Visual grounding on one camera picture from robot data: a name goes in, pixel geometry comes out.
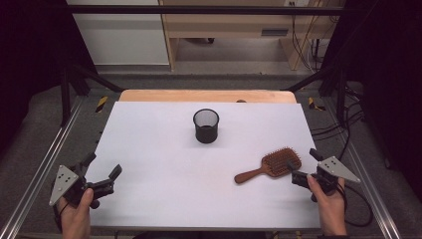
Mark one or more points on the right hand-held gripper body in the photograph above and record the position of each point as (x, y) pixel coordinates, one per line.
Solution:
(333, 169)

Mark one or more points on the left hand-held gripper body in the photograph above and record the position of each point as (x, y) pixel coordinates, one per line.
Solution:
(63, 182)

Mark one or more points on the brown wooden hairbrush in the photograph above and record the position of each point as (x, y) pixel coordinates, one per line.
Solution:
(277, 163)

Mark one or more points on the black mesh pen cup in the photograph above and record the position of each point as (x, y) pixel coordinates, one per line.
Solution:
(206, 132)

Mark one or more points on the person's left hand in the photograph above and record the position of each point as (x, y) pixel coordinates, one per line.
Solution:
(75, 222)

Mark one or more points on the person's right hand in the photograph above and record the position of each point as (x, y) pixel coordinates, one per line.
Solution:
(330, 212)

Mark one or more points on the yellow black tape marker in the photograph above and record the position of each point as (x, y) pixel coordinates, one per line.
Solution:
(312, 103)
(102, 104)

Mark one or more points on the light wooden table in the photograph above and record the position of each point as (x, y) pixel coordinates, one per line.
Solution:
(199, 95)

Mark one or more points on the black curtain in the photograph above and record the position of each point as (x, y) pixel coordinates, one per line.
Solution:
(30, 49)
(391, 66)

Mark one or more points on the white cabinet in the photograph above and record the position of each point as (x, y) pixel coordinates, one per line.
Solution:
(122, 40)

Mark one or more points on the light wooden desk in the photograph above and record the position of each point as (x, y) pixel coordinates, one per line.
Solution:
(225, 25)

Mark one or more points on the aluminium rail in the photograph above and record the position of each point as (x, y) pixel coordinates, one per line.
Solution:
(45, 162)
(379, 209)

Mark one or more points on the black frame brace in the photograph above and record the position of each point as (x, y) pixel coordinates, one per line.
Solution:
(99, 81)
(305, 80)

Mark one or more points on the black frame crossbar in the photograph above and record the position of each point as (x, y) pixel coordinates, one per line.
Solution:
(199, 10)

